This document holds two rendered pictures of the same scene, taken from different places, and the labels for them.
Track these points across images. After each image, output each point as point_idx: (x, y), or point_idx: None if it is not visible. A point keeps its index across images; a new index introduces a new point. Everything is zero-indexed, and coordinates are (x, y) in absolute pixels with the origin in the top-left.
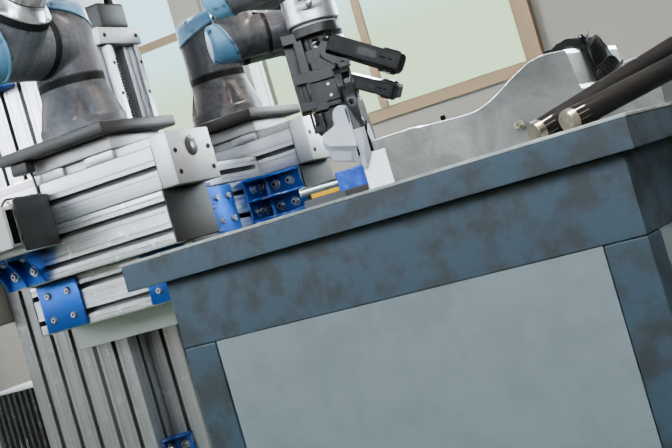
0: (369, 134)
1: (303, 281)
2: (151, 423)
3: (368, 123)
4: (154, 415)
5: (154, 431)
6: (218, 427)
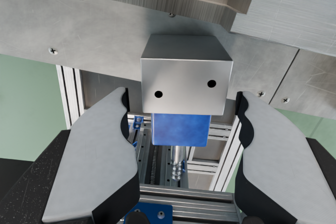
0: (120, 158)
1: None
2: (188, 182)
3: (57, 214)
4: (184, 184)
5: (187, 178)
6: None
